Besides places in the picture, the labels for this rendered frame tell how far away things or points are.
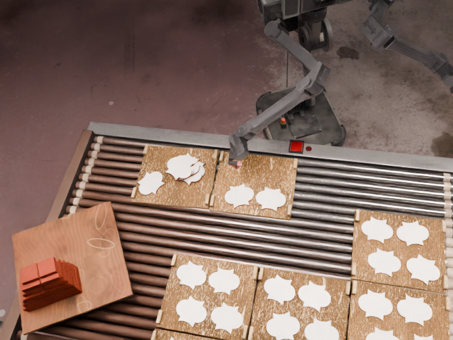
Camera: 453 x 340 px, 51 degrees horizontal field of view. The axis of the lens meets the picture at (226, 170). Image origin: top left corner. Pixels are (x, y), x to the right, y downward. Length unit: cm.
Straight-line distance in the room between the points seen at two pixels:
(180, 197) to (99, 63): 234
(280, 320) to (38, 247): 119
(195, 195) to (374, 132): 180
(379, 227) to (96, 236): 134
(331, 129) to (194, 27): 178
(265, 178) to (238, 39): 219
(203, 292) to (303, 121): 168
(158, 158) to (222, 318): 93
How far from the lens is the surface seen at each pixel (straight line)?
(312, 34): 270
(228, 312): 221
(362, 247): 233
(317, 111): 357
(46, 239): 247
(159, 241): 240
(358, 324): 222
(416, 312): 227
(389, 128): 385
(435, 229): 244
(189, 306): 224
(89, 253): 235
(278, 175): 246
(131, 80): 430
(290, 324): 218
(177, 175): 245
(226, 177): 248
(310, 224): 237
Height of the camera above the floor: 308
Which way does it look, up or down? 59 degrees down
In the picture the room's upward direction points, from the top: 11 degrees counter-clockwise
